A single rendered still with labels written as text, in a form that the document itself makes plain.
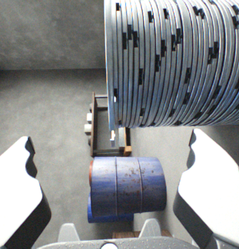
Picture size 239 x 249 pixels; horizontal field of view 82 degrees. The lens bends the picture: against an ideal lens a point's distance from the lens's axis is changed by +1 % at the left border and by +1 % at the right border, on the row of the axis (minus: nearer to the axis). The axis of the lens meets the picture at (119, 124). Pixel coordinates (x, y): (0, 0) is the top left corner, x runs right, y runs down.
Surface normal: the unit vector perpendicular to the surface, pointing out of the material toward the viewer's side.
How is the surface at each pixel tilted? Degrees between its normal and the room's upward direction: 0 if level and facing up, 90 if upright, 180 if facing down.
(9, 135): 90
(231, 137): 0
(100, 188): 92
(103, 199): 92
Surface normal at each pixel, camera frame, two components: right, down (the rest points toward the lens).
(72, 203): 0.03, -0.36
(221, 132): -1.00, 0.03
